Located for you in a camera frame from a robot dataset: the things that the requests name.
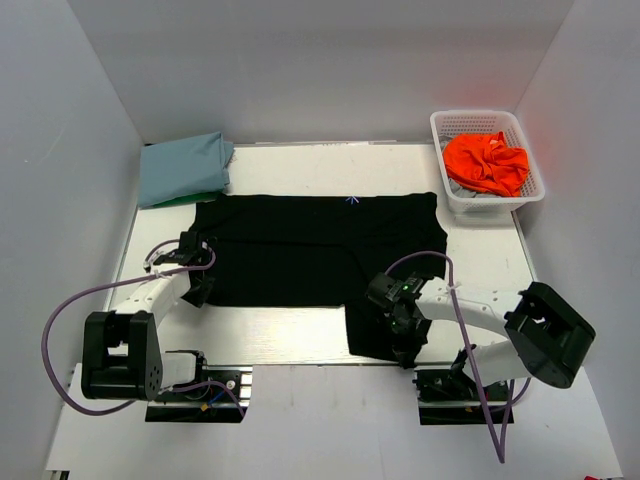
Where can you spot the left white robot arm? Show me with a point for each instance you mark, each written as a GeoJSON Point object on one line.
{"type": "Point", "coordinates": [122, 358]}

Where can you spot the grey t-shirt in basket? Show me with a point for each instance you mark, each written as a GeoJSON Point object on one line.
{"type": "Point", "coordinates": [463, 192]}

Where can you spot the crumpled orange t-shirt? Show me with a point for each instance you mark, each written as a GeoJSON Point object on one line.
{"type": "Point", "coordinates": [486, 163]}

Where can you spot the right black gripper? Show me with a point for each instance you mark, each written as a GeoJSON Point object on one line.
{"type": "Point", "coordinates": [407, 349]}

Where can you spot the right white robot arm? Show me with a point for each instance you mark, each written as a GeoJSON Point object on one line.
{"type": "Point", "coordinates": [543, 336]}

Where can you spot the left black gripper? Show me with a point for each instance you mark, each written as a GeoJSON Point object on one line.
{"type": "Point", "coordinates": [198, 299]}

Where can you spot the white plastic basket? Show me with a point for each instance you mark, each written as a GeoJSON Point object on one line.
{"type": "Point", "coordinates": [451, 123]}

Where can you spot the folded green t-shirt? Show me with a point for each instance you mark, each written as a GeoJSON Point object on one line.
{"type": "Point", "coordinates": [188, 199]}

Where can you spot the folded blue-grey t-shirt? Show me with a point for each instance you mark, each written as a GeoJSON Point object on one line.
{"type": "Point", "coordinates": [183, 168]}

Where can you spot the black t-shirt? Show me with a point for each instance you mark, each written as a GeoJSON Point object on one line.
{"type": "Point", "coordinates": [284, 251]}

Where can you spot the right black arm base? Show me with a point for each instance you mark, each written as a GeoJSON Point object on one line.
{"type": "Point", "coordinates": [446, 399]}

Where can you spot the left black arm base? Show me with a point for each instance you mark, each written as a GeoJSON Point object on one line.
{"type": "Point", "coordinates": [223, 399]}

